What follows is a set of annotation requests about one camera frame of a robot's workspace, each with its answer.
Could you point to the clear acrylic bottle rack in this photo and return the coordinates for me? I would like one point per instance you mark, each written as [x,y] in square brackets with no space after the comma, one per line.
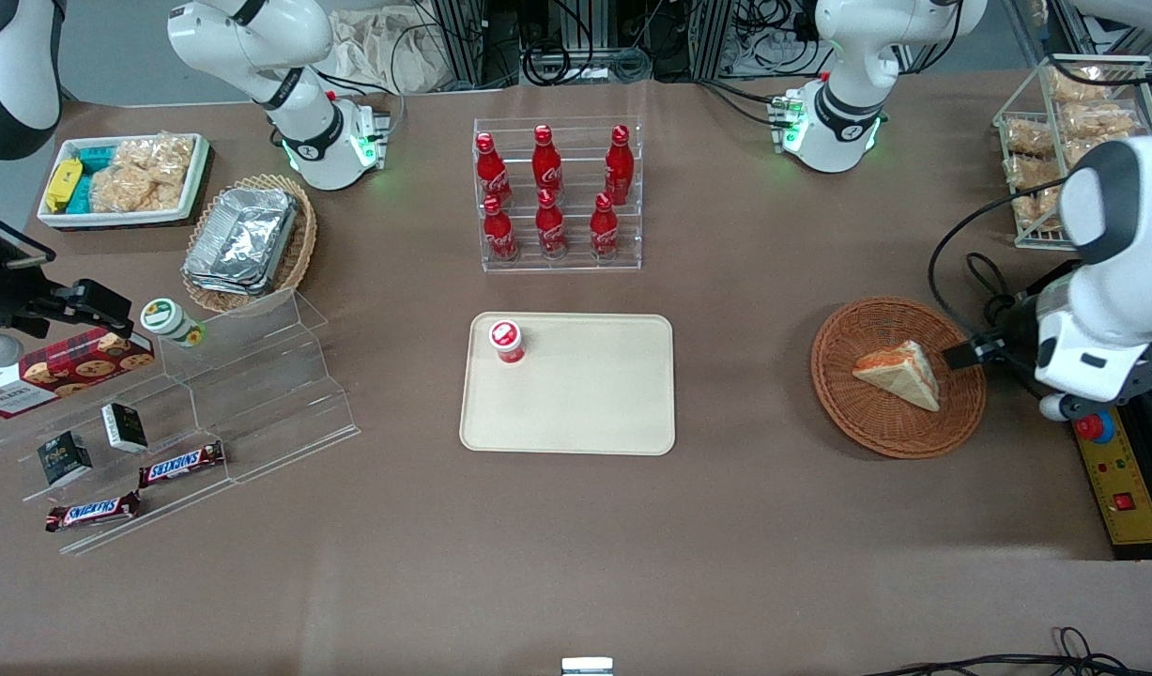
[576,263]

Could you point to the small black box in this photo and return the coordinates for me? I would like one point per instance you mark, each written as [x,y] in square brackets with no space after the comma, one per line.
[64,458]
[125,427]

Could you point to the teal snack packet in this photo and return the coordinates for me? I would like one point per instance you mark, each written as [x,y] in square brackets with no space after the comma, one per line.
[81,195]
[95,154]

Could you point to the red cola bottle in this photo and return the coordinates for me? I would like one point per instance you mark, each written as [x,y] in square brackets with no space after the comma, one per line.
[619,169]
[604,230]
[546,164]
[491,174]
[499,235]
[550,230]

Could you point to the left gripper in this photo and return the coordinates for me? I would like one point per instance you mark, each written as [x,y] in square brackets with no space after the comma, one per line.
[1015,330]

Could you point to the clear bag of crackers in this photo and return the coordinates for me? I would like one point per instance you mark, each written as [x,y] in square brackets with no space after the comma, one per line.
[144,174]

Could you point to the green white small bottle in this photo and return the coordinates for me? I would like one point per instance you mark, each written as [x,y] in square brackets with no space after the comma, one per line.
[172,322]

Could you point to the silver foil packets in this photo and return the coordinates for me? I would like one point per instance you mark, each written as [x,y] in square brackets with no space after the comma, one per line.
[242,235]

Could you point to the white rectangular snack bin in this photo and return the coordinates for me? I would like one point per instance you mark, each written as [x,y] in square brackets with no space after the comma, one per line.
[191,178]

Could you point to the yellow control box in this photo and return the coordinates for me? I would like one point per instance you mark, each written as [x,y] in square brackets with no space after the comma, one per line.
[1125,507]

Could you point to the grey arm base connector box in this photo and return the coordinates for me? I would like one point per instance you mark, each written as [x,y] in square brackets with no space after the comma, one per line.
[788,117]
[376,136]

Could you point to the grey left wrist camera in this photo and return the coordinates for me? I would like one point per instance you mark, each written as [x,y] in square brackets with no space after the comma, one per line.
[1064,407]

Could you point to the red white small can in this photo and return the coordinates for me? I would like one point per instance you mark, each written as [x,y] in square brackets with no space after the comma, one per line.
[507,341]

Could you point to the bagged pastry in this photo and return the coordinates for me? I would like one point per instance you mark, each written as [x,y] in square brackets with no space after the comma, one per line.
[1101,120]
[1034,172]
[1078,84]
[1028,137]
[1036,208]

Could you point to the aluminium frame profile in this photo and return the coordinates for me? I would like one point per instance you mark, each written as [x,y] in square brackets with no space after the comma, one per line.
[712,38]
[458,38]

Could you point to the round brown wicker basket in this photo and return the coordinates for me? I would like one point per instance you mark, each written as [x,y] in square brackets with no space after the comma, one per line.
[876,422]

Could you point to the red tartan Walkers cookie box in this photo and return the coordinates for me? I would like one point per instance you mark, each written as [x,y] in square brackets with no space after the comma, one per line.
[69,371]

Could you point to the beige cloth bag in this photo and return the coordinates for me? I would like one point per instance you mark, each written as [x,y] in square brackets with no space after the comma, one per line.
[392,52]

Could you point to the red emergency stop button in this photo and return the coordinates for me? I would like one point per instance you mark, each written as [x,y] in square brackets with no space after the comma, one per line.
[1093,427]

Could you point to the yellow snack packet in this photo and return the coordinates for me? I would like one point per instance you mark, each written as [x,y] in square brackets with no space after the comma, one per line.
[64,183]

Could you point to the triangular sandwich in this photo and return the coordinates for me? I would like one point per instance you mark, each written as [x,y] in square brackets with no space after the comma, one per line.
[904,376]

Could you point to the clear acrylic stepped stand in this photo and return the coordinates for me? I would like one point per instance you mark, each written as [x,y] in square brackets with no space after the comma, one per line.
[275,404]
[115,483]

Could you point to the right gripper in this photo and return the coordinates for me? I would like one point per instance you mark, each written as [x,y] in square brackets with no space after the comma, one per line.
[14,296]

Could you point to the small silver white device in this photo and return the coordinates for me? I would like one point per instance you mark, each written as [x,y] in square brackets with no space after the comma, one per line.
[587,667]

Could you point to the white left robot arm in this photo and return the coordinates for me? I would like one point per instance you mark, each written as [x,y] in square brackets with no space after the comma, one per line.
[857,56]

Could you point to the oval wicker basket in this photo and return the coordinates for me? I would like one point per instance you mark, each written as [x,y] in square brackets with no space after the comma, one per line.
[299,244]

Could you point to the beige plastic tray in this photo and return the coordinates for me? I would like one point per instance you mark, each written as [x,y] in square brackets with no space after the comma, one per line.
[585,394]

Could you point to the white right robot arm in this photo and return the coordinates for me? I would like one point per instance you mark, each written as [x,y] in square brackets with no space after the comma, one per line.
[256,38]

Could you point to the Snickers bar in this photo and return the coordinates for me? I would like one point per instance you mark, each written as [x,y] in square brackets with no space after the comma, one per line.
[181,465]
[92,512]

